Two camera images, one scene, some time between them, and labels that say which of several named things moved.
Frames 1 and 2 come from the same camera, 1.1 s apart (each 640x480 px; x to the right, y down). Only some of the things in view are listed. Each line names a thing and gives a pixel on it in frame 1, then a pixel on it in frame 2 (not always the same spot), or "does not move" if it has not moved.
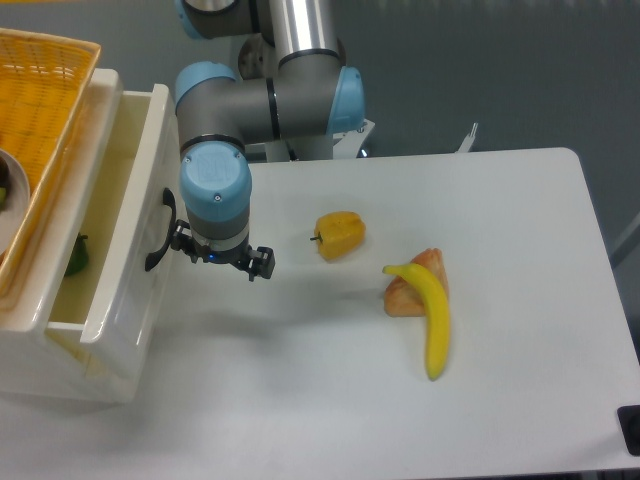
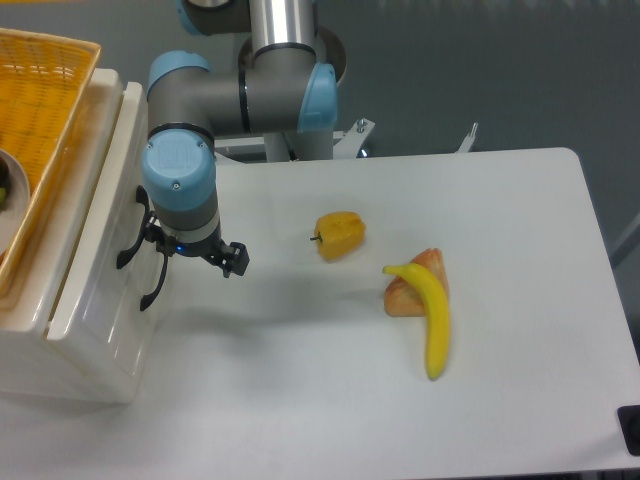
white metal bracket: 468,140 does not move
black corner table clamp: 629,421 does not move
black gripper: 261,260 to 231,258
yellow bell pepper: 340,234 does not move
